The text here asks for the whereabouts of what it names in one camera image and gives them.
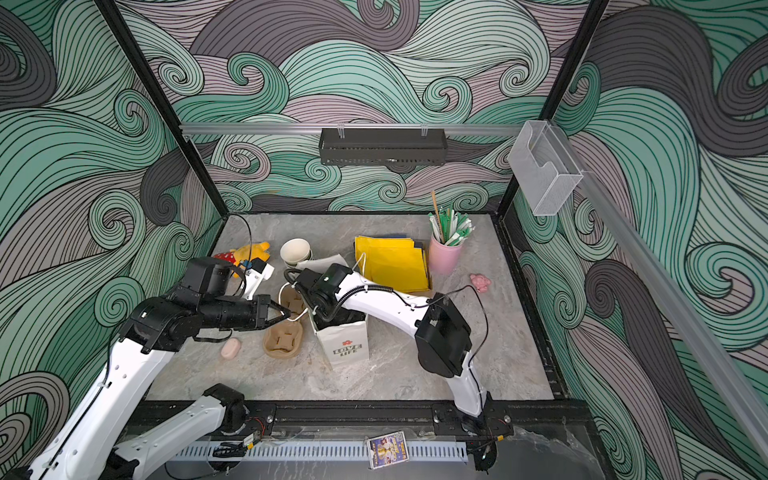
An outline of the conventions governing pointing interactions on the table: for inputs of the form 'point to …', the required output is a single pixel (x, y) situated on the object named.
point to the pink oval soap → (230, 348)
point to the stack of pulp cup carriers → (283, 339)
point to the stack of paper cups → (294, 251)
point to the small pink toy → (481, 283)
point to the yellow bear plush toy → (251, 252)
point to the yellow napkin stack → (392, 262)
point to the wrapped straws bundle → (447, 225)
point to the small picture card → (387, 449)
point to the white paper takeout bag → (343, 343)
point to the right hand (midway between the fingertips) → (338, 333)
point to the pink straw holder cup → (443, 259)
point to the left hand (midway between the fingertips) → (290, 312)
